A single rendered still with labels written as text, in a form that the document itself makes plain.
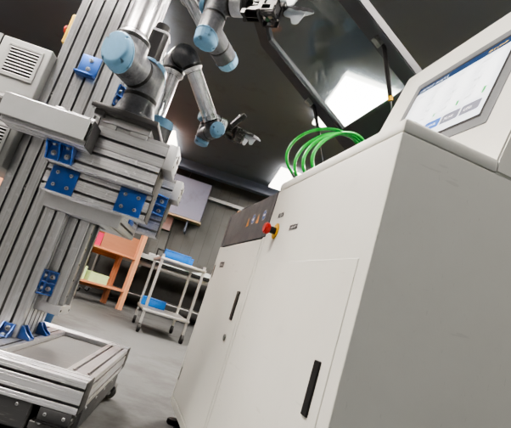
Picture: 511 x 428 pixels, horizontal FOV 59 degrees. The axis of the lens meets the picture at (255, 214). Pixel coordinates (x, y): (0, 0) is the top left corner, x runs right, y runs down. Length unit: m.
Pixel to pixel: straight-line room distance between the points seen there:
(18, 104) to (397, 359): 1.25
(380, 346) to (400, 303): 0.08
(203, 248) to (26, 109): 7.65
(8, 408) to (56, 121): 0.82
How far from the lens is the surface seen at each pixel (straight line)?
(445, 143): 0.95
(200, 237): 9.04
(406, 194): 0.88
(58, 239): 1.79
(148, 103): 1.64
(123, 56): 1.55
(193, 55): 2.30
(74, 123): 1.49
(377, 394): 0.85
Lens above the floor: 0.55
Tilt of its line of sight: 12 degrees up
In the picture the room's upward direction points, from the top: 17 degrees clockwise
